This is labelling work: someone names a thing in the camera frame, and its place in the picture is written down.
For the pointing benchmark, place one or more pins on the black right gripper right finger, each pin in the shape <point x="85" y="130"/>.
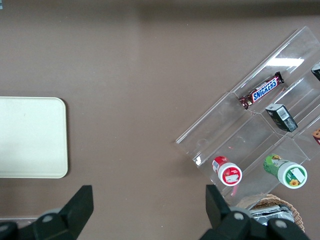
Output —
<point x="222" y="212"/>

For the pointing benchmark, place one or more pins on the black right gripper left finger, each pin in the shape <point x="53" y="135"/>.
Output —
<point x="72" y="215"/>

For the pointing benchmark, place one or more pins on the oval light wicker basket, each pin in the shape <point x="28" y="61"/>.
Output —
<point x="297" y="212"/>

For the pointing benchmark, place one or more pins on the cream rectangular tray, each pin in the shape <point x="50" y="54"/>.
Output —
<point x="30" y="137"/>

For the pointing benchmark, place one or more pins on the red label white-capped bottle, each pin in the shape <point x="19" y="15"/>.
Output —
<point x="228" y="173"/>

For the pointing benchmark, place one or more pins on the silver foil packet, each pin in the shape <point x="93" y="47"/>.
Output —
<point x="265" y="215"/>

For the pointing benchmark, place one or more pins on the green label white-capped bottle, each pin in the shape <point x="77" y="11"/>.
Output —
<point x="291" y="173"/>

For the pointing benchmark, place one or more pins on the clear acrylic stepped stand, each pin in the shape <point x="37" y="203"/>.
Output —
<point x="225" y="130"/>

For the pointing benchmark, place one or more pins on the small black box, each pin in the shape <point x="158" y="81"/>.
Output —
<point x="282" y="117"/>

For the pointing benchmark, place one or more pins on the brown cookie box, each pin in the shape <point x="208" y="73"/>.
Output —
<point x="317" y="136"/>

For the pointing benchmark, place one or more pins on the Snickers chocolate bar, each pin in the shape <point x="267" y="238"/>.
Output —
<point x="263" y="91"/>

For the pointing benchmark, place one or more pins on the dark small packet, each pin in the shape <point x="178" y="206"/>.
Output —
<point x="317" y="71"/>

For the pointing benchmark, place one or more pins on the small grey white object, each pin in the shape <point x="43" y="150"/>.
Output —
<point x="1" y="3"/>

